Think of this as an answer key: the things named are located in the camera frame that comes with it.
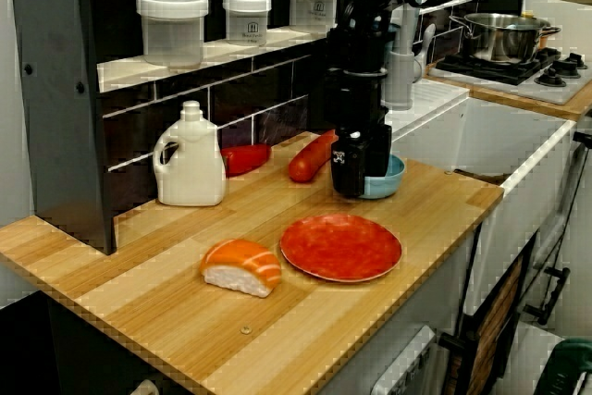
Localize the black burner grate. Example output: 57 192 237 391
434 48 563 88

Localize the steel pot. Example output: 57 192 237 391
447 11 562 65

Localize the light blue bowl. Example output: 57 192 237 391
362 154 407 201

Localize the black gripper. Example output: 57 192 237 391
322 67 394 199

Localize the red pepper toy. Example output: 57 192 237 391
219 142 273 179

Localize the red sausage toy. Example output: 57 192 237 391
288 129 339 184

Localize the white toy sink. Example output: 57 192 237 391
383 77 578 320

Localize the white toy stove top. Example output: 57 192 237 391
424 45 592 107

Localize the small clear jar white lid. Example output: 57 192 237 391
285 0 343 32

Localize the white detergent bottle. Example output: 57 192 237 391
152 99 228 207

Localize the red plate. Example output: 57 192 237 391
278 213 404 283

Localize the grey stove knob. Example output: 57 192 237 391
556 52 589 79
533 67 568 88

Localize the large clear jar white lid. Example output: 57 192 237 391
134 0 210 68

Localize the salmon sushi toy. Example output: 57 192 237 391
199 238 283 299

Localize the dark grey shelf unit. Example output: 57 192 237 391
8 0 356 256

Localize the white dishwasher panel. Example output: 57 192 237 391
368 324 438 395

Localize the medium clear jar white lid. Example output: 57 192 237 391
221 0 273 47

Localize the grey toy faucet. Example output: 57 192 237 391
381 0 424 112

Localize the green object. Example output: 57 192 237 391
539 338 592 395

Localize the black oven door handle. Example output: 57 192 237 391
522 265 572 327

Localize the thin black cable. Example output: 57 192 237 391
531 130 592 292

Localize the white cabinet handle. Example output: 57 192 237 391
130 378 161 395

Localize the grey faucet lever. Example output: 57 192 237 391
412 23 438 82

